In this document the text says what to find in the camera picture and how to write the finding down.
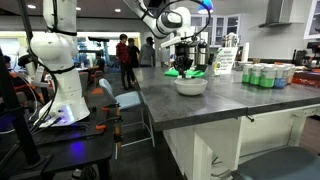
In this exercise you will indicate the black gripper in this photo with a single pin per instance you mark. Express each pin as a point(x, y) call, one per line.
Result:
point(182, 50)

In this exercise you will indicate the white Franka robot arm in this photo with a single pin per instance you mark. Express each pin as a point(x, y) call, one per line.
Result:
point(63, 86)

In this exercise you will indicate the white bowl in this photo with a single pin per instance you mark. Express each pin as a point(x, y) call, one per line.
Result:
point(191, 86)

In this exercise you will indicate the green folded cloth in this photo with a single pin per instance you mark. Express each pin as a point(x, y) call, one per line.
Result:
point(171, 72)

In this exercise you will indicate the silver thermos dispenser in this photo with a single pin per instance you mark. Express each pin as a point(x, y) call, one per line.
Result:
point(202, 55)
point(193, 53)

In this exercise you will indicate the clear plastic water bottle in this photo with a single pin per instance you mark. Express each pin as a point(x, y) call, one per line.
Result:
point(216, 65)

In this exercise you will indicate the person in grey hoodie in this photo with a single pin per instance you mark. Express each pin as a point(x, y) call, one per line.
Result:
point(146, 53)

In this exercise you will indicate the white printed sign card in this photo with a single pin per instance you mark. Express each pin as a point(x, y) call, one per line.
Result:
point(228, 60)

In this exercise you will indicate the person in black shirt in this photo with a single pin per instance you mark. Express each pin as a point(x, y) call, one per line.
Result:
point(134, 55)

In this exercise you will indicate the steel stock pot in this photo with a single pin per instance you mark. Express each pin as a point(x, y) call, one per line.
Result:
point(230, 40)

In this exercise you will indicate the white glass door cabinets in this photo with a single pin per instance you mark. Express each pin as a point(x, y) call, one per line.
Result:
point(226, 25)

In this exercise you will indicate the person in red shirt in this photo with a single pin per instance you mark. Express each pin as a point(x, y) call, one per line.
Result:
point(123, 55)

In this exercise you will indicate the light blue chair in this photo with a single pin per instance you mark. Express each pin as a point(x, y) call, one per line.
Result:
point(130, 99)

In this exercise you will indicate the white paper towel roll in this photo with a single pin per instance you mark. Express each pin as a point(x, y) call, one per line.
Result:
point(245, 52)

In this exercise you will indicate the blue pendant lamp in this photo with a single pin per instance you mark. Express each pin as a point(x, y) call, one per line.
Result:
point(205, 6)

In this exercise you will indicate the seated person in dark top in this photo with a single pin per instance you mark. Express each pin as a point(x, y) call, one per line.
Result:
point(100, 62)

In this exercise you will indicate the black table hook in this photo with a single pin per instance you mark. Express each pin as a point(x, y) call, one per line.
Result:
point(250, 118)

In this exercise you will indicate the round ceiling light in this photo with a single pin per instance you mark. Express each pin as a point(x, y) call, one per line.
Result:
point(31, 6)
point(117, 10)
point(78, 8)

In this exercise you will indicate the blue label can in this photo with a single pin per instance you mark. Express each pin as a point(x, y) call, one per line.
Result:
point(280, 78)

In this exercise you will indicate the steel range hood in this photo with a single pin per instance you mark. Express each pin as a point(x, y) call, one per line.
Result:
point(276, 15)

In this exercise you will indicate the orange label can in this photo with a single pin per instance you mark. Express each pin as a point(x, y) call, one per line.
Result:
point(290, 75)

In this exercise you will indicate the black kitchen appliance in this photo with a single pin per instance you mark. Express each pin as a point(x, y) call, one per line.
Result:
point(300, 57)

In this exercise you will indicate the red box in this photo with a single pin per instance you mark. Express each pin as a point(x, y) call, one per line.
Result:
point(306, 79)

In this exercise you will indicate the black coffee machine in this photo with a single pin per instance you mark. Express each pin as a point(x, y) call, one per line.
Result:
point(313, 55)

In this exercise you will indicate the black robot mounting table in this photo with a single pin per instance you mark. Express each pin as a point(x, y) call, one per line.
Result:
point(76, 150)

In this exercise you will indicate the dark teal chair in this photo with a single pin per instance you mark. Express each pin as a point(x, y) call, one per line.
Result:
point(280, 164)

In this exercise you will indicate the white wall cabinet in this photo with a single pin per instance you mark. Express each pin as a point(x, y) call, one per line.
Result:
point(313, 20)

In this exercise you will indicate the black camera stand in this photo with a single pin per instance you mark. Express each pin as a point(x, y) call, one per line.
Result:
point(20, 133)

